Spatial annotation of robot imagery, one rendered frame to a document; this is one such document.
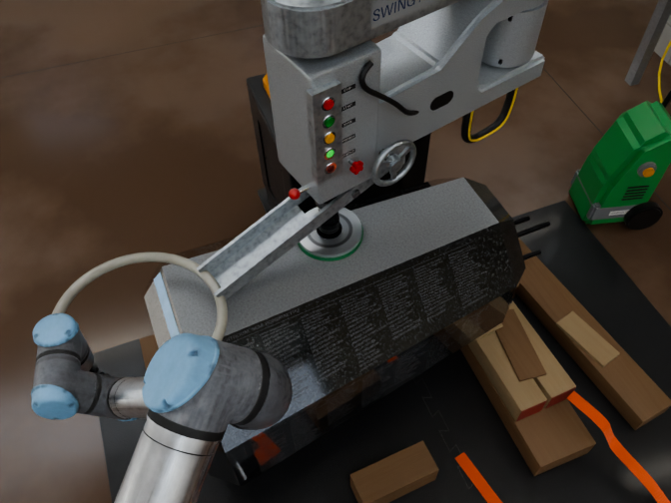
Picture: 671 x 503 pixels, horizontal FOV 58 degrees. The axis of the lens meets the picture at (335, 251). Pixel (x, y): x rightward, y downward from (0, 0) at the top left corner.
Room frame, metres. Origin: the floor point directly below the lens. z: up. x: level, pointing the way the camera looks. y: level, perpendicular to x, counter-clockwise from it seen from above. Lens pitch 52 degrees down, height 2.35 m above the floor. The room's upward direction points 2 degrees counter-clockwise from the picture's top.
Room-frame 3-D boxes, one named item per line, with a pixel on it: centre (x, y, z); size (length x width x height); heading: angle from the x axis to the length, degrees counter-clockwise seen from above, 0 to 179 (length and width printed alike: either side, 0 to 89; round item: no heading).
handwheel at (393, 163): (1.22, -0.15, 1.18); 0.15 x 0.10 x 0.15; 123
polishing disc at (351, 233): (1.26, 0.02, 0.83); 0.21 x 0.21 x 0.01
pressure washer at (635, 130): (2.04, -1.39, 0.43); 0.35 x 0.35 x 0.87; 4
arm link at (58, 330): (0.69, 0.62, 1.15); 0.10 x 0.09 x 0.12; 10
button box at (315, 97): (1.12, 0.01, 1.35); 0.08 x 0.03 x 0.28; 123
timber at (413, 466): (0.70, -0.19, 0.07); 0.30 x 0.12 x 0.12; 113
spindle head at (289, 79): (1.30, -0.05, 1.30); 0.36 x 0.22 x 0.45; 123
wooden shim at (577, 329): (1.22, -1.03, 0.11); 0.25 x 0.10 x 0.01; 34
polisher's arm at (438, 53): (1.46, -0.32, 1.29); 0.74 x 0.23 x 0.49; 123
